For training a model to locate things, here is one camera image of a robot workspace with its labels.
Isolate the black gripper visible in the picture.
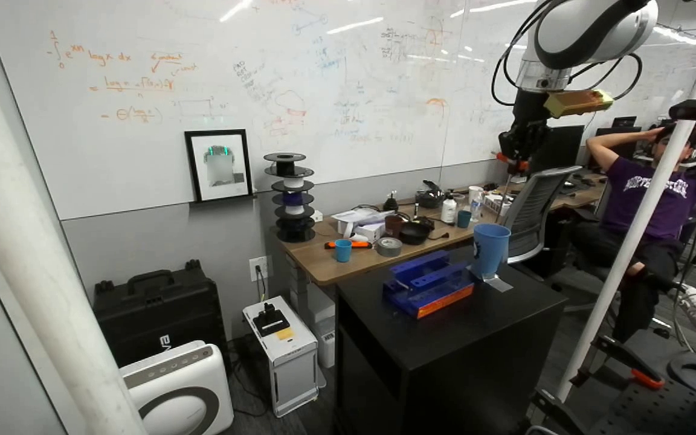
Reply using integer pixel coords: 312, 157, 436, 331
496, 119, 556, 177

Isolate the large blue cup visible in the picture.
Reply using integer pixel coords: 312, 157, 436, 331
472, 223, 512, 280

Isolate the small blue cup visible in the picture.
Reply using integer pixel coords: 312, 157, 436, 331
332, 238, 357, 267

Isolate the grey office chair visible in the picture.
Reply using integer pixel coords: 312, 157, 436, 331
498, 163, 585, 268

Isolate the white plastic bottle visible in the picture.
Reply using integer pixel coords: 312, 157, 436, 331
440, 195, 460, 227

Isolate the person in purple shirt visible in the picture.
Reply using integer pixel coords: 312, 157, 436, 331
582, 123, 696, 345

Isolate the black bowl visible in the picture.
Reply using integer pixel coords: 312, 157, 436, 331
396, 215, 440, 247

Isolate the thin white stand pole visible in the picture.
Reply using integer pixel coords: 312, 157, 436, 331
553, 0, 696, 405

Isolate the grey tape roll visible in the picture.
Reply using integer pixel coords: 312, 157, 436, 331
374, 235, 405, 258

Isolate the white cardboard box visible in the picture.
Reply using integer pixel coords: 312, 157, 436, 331
328, 205, 393, 242

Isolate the wooden desk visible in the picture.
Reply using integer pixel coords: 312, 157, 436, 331
279, 175, 608, 293

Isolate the black cabinet table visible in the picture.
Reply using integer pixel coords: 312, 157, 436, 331
333, 244, 571, 435

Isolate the stack of filament spools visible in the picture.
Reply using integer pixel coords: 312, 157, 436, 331
262, 149, 320, 244

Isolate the orange black clamp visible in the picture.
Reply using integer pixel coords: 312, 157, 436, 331
598, 337, 668, 393

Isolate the framed portrait picture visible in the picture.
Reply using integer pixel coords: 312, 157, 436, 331
181, 128, 256, 205

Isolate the white computer case box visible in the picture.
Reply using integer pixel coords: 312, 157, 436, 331
239, 293, 323, 420

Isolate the black hard carrying case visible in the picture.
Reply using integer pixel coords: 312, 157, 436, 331
92, 258, 233, 370

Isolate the white air purifier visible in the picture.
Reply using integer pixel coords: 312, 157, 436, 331
115, 338, 236, 435

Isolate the thick white pole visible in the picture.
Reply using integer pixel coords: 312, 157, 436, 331
0, 22, 150, 435

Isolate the tan wrist camera block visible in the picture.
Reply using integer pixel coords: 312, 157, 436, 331
543, 88, 617, 122

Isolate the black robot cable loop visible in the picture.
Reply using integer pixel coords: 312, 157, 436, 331
489, 0, 647, 109

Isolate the orange handled tool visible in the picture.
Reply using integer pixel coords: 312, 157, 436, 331
322, 238, 374, 251

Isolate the white wall outlet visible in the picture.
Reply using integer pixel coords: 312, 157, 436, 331
246, 254, 274, 285

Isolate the wall whiteboard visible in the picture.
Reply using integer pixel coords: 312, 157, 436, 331
0, 0, 696, 223

